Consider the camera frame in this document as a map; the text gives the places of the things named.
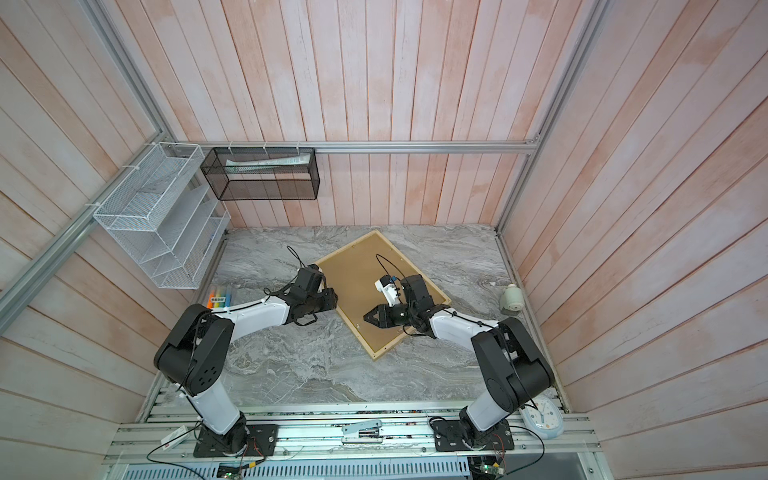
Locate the light wooden picture frame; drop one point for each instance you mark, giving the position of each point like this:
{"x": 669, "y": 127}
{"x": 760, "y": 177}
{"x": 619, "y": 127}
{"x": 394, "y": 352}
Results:
{"x": 352, "y": 272}

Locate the black wire mesh basket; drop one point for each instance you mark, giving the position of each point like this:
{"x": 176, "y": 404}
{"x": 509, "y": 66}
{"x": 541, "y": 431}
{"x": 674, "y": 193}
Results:
{"x": 298, "y": 186}

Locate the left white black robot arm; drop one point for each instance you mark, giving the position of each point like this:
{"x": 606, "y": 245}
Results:
{"x": 194, "y": 352}

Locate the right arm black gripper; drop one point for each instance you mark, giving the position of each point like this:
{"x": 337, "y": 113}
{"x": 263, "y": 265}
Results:
{"x": 384, "y": 318}

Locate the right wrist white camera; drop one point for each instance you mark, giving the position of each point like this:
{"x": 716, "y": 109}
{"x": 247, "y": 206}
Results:
{"x": 387, "y": 285}

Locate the pack of coloured highlighters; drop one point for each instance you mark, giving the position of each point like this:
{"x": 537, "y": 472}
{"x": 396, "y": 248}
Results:
{"x": 220, "y": 297}

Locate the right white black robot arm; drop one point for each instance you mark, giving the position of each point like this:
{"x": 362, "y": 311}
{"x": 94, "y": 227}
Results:
{"x": 512, "y": 366}

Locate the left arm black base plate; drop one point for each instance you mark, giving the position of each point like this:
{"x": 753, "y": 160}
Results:
{"x": 244, "y": 439}

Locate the paper inside black basket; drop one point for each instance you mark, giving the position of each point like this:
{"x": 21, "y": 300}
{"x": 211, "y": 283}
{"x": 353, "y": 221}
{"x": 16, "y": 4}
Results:
{"x": 282, "y": 165}

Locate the white round clock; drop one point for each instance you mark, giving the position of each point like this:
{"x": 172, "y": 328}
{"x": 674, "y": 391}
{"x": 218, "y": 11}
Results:
{"x": 541, "y": 416}

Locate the white wire mesh shelf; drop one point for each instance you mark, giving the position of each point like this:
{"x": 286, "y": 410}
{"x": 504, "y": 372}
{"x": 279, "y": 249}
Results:
{"x": 168, "y": 226}

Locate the brown cardboard backing board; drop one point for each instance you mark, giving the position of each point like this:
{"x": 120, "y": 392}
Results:
{"x": 378, "y": 288}

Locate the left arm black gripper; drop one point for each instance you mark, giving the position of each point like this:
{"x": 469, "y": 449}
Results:
{"x": 330, "y": 300}

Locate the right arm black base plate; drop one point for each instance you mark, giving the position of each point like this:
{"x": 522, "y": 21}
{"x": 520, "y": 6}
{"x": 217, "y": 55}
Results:
{"x": 460, "y": 435}

